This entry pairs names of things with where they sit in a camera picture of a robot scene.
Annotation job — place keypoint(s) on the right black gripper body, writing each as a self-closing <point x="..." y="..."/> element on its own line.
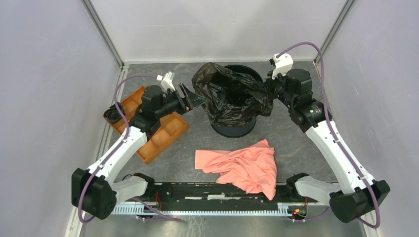
<point x="276" y="89"/>

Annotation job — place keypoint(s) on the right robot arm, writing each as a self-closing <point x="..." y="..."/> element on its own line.
<point x="357" y="192"/>

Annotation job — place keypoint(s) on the rolled black trash bag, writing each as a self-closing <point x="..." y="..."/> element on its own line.
<point x="111" y="115"/>

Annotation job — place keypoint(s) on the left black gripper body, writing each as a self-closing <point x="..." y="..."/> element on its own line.
<point x="174" y="102"/>

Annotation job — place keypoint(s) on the aluminium slotted rail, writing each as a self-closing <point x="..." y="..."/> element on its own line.
<point x="139" y="209"/>

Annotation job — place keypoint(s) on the black trash bag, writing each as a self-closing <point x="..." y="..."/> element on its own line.
<point x="233" y="99"/>
<point x="111" y="115"/>

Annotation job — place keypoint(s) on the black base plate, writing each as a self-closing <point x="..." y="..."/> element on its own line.
<point x="216" y="197"/>

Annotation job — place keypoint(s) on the pink cloth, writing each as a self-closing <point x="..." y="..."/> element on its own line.
<point x="252" y="169"/>

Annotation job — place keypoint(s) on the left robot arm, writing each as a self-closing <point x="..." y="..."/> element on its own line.
<point x="94" y="189"/>

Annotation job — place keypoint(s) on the dark blue trash bin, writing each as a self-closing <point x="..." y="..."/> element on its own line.
<point x="241" y="131"/>

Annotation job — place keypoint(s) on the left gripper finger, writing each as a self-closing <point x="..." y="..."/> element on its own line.
<point x="188" y="95"/>
<point x="196" y="101"/>

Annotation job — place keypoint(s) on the orange compartment tray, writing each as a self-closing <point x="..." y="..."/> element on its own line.
<point x="171" y="127"/>

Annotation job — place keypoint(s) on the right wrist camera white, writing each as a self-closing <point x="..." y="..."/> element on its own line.
<point x="282" y="63"/>

